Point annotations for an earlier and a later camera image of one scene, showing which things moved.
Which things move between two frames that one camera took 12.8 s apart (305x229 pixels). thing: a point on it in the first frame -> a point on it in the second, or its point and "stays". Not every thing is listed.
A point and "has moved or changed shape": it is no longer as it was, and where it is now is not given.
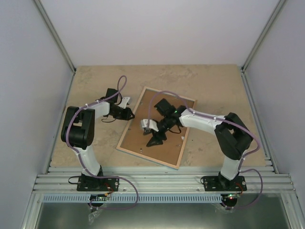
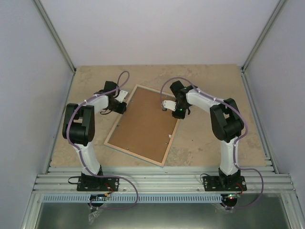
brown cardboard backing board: (168, 151) has moved or changed shape
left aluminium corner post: (45, 16) stays
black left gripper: (126, 117) -> (123, 109)
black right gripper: (156, 137) -> (177, 115)
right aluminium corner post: (280, 4) stays
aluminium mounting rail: (162, 180) stays
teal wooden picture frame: (146, 158) -> (156, 162)
